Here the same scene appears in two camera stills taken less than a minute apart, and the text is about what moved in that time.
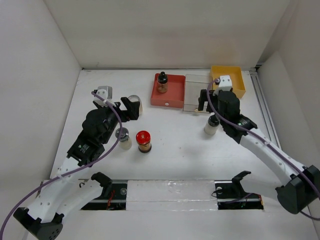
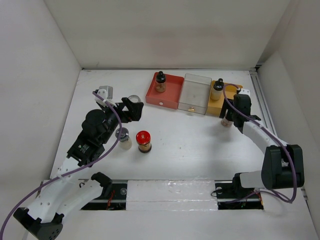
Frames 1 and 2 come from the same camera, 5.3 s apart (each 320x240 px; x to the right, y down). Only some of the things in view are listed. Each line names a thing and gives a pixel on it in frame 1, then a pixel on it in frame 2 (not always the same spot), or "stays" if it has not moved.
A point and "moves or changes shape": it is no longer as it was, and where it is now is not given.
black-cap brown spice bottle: x=162 y=82 moves or changes shape
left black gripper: x=132 y=108 stays
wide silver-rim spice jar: x=136 y=98 stays
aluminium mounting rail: x=255 y=76 stays
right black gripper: x=203 y=98 → x=223 y=111
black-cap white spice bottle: x=212 y=125 moves or changes shape
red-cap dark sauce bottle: x=143 y=138 stays
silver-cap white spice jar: x=125 y=143 stays
